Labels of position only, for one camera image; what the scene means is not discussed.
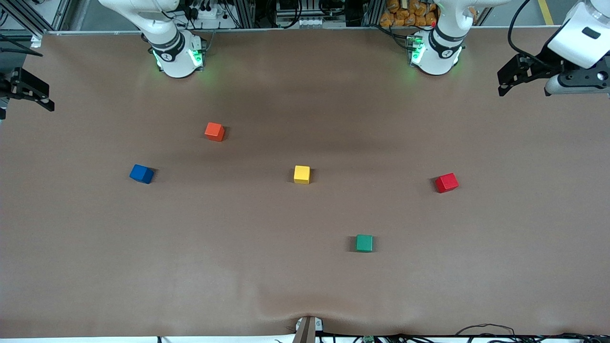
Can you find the grey camera mount clamp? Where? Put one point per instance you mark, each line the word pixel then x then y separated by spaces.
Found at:
pixel 309 329

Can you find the aluminium frame profile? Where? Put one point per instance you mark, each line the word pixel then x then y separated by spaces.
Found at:
pixel 245 13
pixel 28 16
pixel 372 12

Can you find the white power strip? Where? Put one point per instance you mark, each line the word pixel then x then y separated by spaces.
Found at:
pixel 204 12

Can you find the black equipment with white terminals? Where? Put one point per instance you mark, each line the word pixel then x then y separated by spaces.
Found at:
pixel 310 21

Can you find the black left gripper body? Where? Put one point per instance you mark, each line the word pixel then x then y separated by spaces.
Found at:
pixel 542 63

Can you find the red wooden block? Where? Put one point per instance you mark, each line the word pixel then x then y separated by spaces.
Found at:
pixel 447 183

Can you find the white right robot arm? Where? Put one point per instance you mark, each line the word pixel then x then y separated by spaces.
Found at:
pixel 176 62

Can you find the yellow wooden block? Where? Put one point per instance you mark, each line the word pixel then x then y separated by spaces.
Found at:
pixel 301 174

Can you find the green wooden block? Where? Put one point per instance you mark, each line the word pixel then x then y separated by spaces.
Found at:
pixel 364 243

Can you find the orange wooden block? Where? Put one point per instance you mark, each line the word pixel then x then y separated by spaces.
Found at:
pixel 214 132

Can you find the blue wooden block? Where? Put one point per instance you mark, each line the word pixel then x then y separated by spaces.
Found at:
pixel 141 174

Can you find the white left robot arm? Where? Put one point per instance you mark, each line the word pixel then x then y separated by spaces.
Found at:
pixel 438 57

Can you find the orange snack bags pile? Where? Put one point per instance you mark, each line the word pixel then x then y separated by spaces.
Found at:
pixel 410 13

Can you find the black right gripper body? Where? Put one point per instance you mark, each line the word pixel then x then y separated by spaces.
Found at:
pixel 10 85

